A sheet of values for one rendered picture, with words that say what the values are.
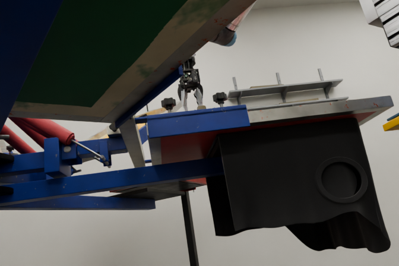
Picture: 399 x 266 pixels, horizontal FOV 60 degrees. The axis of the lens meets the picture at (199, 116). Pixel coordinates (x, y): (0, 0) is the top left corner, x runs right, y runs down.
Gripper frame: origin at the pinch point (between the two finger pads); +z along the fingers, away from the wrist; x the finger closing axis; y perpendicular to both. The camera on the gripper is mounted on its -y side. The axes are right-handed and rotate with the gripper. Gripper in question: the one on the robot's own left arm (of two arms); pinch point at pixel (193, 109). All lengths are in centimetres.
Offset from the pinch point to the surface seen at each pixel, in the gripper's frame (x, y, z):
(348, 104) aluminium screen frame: 45, 30, 15
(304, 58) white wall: 157, -201, -118
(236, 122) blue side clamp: 8.1, 30.8, 16.4
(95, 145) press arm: -37.2, 3.4, 10.9
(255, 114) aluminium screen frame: 14.8, 29.7, 14.4
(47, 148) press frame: -52, 8, 11
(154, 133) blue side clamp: -16.2, 30.8, 17.2
